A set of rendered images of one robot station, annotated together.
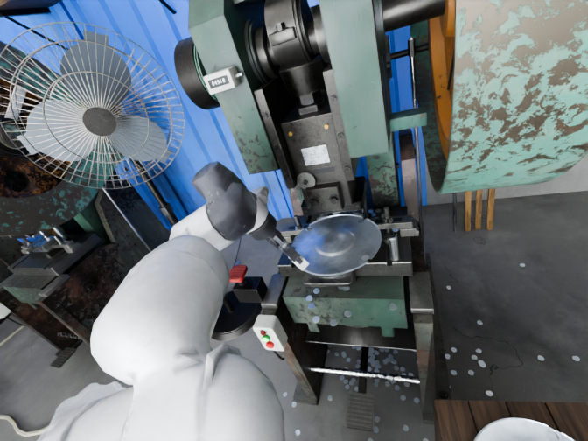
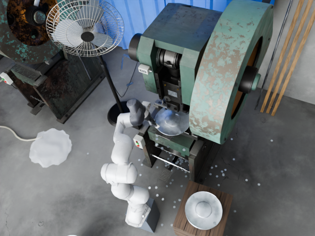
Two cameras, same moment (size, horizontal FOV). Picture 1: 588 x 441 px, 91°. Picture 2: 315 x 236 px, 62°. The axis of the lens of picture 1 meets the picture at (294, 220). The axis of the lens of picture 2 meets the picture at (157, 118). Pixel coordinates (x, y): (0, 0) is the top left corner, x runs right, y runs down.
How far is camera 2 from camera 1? 127 cm
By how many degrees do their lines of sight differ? 24
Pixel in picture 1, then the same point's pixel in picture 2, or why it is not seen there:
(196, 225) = (125, 120)
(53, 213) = (49, 52)
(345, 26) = (186, 77)
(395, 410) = (181, 179)
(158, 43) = not seen: outside the picture
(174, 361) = (123, 163)
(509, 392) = (226, 187)
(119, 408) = (115, 166)
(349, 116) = (183, 94)
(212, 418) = (128, 172)
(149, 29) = not seen: outside the picture
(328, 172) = (176, 99)
